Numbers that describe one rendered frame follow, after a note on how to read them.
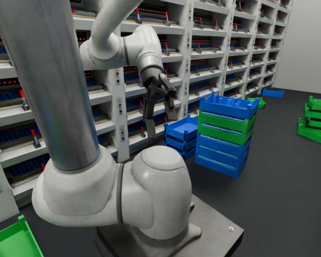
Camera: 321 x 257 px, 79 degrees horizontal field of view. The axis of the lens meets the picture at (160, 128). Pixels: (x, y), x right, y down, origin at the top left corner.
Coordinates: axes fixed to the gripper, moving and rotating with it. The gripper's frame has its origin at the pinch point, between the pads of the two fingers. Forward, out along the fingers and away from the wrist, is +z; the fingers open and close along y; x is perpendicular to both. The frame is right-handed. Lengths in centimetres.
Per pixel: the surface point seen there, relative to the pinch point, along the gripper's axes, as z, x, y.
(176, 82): -70, -57, 58
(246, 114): -17, -63, 12
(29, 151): -13, 40, 60
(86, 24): -67, 18, 24
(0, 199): 7, 50, 71
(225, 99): -38, -71, 28
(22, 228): 21, 40, 68
